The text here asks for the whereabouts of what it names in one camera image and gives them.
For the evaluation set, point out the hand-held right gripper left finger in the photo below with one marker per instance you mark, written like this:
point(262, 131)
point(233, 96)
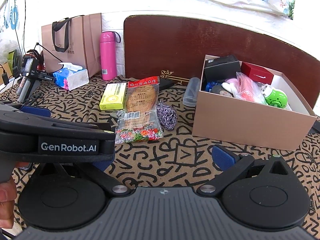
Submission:
point(101, 166)

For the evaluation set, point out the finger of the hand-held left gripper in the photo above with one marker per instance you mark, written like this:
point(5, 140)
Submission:
point(35, 111)

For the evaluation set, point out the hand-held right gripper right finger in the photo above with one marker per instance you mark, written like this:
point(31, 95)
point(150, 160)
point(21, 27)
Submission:
point(225, 155)

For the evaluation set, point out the pink-brown cardboard storage box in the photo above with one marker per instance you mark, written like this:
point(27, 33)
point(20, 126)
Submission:
point(250, 127)

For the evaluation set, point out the yellow-green medicine box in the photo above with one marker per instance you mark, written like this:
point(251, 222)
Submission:
point(112, 97)

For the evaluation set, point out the packaged brown insoles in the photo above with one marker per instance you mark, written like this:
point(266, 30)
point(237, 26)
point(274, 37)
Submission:
point(142, 105)

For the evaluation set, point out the black scale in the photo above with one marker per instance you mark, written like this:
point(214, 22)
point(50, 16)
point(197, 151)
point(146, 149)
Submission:
point(166, 83)

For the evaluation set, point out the person's left hand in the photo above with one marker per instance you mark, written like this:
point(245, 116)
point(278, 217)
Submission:
point(6, 200)

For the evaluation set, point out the black grey hand-held device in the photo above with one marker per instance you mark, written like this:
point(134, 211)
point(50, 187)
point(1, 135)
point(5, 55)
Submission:
point(27, 77)

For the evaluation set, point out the blue white tissue pack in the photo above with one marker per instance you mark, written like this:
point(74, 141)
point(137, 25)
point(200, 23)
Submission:
point(72, 80)

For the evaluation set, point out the brown letter-print cloth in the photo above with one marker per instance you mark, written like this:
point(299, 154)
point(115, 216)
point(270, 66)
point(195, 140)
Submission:
point(175, 160)

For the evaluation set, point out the small metal clip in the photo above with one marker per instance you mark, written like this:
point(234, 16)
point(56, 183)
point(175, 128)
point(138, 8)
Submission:
point(118, 113)

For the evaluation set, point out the grey round object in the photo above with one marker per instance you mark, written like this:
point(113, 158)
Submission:
point(221, 91)

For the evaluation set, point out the white plastic bag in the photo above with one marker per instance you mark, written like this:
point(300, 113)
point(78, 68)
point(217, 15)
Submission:
point(5, 50)

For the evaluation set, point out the small white object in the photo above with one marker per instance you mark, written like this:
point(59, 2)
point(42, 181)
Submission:
point(228, 86)

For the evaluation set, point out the pink item in plastic bag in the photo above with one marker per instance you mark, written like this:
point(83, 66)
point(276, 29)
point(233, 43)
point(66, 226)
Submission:
point(250, 90)

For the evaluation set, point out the small blue object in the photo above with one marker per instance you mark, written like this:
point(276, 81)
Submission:
point(211, 86)

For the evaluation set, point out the purple white yarn bundle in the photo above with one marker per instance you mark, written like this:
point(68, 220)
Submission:
point(166, 115)

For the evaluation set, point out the clear plastic case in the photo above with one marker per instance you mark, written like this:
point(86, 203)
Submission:
point(191, 91)

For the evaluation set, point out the green round gadget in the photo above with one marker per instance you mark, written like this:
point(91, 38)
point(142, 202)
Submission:
point(276, 97)

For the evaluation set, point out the pink-brown paper shopping bag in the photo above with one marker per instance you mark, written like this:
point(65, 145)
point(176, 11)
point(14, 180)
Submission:
point(75, 42)

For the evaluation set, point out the red gift box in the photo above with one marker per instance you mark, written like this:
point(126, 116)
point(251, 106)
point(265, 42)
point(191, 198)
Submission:
point(257, 73)

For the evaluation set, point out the black product box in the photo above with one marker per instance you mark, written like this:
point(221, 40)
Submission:
point(222, 67)

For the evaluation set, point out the pink thermos bottle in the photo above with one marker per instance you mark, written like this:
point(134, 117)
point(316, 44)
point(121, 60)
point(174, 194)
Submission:
point(108, 55)

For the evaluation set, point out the dark brown wooden board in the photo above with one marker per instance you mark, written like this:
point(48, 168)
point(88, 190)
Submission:
point(175, 45)

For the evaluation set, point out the blue print wall poster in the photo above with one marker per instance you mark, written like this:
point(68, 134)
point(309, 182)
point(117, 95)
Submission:
point(10, 17)

